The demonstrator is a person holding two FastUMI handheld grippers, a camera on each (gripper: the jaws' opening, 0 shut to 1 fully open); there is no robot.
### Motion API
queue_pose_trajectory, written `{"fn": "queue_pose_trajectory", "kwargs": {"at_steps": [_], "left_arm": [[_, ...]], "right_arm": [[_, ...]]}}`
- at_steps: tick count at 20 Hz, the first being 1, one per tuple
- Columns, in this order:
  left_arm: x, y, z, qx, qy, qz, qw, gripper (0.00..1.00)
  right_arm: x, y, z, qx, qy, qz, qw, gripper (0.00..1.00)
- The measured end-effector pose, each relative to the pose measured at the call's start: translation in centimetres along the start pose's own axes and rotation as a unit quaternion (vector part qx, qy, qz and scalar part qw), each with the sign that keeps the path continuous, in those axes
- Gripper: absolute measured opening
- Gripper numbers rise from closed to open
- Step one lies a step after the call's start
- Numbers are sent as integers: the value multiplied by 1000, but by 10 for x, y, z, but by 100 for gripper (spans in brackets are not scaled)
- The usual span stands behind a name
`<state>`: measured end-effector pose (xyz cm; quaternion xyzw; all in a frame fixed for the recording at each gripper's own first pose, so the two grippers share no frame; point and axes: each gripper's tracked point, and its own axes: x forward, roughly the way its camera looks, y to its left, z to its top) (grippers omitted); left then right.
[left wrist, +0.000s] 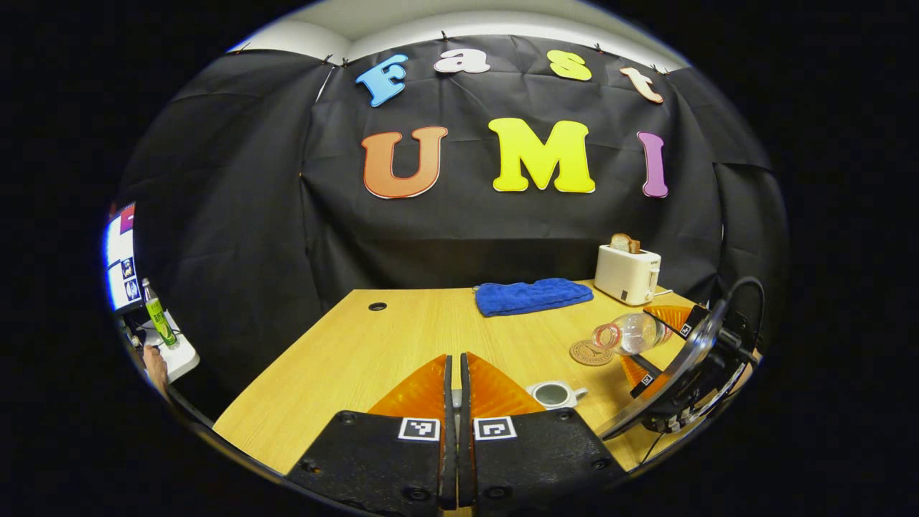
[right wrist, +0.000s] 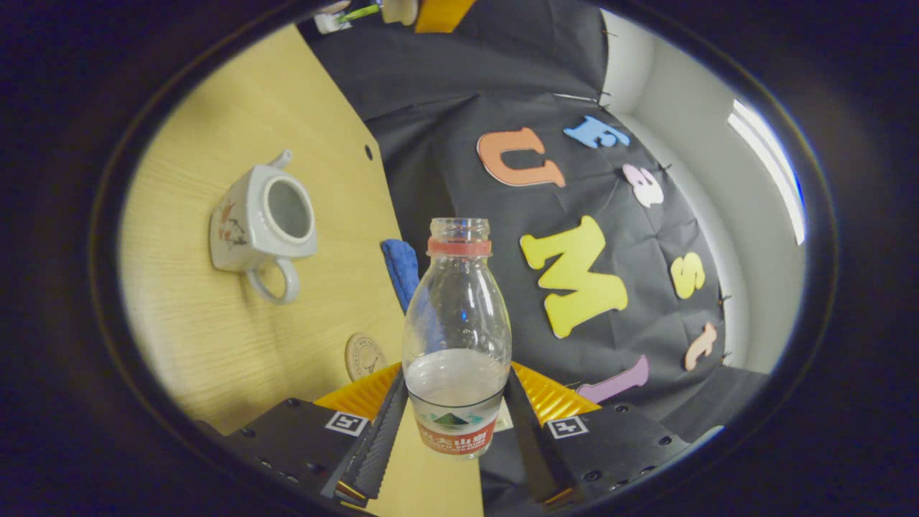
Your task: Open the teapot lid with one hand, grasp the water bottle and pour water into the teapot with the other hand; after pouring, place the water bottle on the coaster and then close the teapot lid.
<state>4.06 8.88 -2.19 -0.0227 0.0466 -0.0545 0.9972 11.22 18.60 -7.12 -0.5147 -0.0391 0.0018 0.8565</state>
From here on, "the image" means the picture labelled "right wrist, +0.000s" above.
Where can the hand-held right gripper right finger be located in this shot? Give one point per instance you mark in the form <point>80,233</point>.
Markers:
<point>531,445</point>

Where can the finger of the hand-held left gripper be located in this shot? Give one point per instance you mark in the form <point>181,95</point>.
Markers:
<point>441,14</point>

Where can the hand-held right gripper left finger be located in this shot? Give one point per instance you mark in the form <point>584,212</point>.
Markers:
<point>384,438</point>

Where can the round brown coaster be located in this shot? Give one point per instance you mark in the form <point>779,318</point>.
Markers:
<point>365,357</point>

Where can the clear plastic water bottle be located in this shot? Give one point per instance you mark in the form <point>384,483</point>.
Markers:
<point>456,323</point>

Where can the white ceramic teacup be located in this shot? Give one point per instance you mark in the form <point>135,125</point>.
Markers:
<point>240,230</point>

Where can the black backdrop cloth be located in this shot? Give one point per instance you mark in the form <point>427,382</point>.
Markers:
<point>467,79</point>

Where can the blue folded towel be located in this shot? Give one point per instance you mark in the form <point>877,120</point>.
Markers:
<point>400,273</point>

